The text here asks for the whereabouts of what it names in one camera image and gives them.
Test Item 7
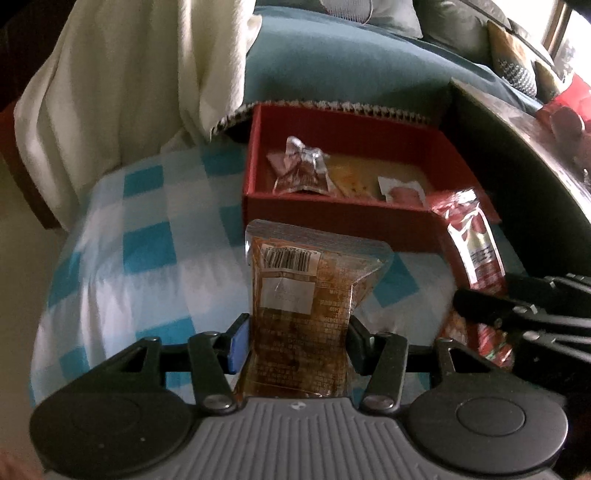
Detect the grey-green cushion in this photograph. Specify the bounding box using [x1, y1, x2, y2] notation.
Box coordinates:
[416, 0, 497, 65]
[369, 0, 423, 38]

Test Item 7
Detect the white sausage packet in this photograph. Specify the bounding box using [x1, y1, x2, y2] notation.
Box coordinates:
[378, 175, 426, 204]

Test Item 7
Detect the yellow patterned cushion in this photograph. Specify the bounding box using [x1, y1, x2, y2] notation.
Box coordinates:
[487, 21, 539, 97]

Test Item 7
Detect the red snack bag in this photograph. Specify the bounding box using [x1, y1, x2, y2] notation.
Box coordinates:
[536, 76, 591, 144]

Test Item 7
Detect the red snack packet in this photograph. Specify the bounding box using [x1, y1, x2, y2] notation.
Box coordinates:
[426, 188, 515, 372]

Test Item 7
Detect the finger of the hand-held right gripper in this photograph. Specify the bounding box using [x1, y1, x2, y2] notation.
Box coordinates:
[504, 273, 591, 298]
[453, 287, 591, 328]

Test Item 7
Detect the red cardboard box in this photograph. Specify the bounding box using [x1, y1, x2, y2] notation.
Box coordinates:
[241, 104, 502, 289]

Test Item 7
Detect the blue white checkered cloth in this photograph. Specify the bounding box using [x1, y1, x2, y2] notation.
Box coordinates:
[30, 143, 527, 407]

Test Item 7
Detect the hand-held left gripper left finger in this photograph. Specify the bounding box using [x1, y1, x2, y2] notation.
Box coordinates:
[44, 313, 252, 414]

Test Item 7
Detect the beige patterned cushion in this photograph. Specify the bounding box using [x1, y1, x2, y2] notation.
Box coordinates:
[536, 60, 573, 102]

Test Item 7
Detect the clear crinkled snack packet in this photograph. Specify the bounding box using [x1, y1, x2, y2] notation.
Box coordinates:
[272, 136, 335, 197]

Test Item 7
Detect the teal blanket with houndstooth trim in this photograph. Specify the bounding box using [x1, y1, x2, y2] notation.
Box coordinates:
[210, 4, 543, 139]

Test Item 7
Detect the white blanket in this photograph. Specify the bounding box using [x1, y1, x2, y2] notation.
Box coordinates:
[14, 0, 262, 227]

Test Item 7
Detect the white orange snack packet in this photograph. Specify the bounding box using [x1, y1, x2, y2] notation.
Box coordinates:
[329, 159, 376, 199]

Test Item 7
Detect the brown snack packet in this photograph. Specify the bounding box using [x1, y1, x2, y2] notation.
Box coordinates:
[235, 219, 394, 398]

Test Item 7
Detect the dark wooden side table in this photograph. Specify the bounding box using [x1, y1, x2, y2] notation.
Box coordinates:
[450, 78, 591, 208]

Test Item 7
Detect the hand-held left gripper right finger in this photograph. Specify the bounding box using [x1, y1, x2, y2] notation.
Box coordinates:
[346, 316, 559, 411]

